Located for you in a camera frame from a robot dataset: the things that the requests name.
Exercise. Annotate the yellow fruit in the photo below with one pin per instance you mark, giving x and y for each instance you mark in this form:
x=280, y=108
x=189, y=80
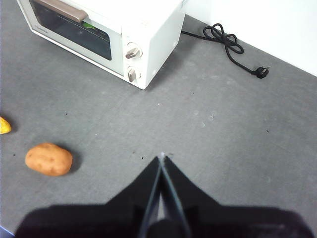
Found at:
x=4, y=126

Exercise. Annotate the white toaster oven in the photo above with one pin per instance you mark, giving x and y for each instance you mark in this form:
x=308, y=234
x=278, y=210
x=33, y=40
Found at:
x=158, y=29

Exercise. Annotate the beige oven knob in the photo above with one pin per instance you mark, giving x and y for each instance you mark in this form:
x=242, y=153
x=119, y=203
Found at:
x=133, y=51
x=132, y=74

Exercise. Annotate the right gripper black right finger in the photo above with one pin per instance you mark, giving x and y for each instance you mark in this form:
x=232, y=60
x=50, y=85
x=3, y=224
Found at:
x=223, y=223

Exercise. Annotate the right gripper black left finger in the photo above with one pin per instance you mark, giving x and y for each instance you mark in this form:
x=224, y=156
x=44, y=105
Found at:
x=99, y=220

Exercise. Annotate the brown potato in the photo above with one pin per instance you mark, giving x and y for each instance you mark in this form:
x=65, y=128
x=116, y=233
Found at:
x=49, y=160

